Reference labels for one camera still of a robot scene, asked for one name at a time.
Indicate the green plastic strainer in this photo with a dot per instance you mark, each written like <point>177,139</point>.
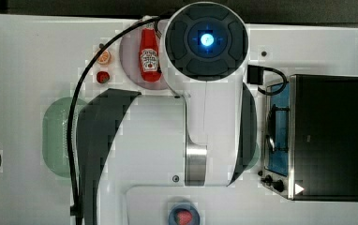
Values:
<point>54,137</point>

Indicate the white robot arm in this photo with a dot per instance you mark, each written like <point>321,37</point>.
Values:
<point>200,133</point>

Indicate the red ketchup bottle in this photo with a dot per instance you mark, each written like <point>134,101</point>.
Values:
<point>148,55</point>

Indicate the grey round plate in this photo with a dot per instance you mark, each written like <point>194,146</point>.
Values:
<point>129,58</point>

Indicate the red strawberry toy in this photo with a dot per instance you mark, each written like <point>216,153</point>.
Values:
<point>103,76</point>

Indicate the green mug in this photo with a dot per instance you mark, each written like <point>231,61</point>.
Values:
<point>255,158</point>

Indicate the orange slice toy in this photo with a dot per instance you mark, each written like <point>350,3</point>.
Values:
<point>105,58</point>

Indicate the red strawberry in bowl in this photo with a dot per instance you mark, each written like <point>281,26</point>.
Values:
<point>183,217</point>

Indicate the blue bowl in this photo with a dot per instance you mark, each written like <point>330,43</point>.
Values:
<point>184,206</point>

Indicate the black toaster oven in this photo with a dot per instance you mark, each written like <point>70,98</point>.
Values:
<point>310,143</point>

